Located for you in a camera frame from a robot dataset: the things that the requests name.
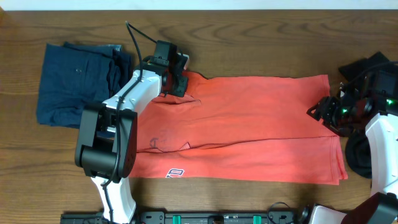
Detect black garment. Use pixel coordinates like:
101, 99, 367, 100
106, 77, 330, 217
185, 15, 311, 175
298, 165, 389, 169
338, 52, 397, 179

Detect folded navy blue pants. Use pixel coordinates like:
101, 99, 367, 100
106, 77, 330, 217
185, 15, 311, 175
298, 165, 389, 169
36, 42, 132, 128

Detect red t-shirt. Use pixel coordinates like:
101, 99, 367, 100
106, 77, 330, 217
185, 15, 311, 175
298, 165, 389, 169
131, 72, 348, 185

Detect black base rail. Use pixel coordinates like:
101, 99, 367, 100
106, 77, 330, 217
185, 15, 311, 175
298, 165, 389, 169
60, 202, 310, 224

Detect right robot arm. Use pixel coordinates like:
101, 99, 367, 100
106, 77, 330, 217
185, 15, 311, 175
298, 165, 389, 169
307, 96, 397, 224

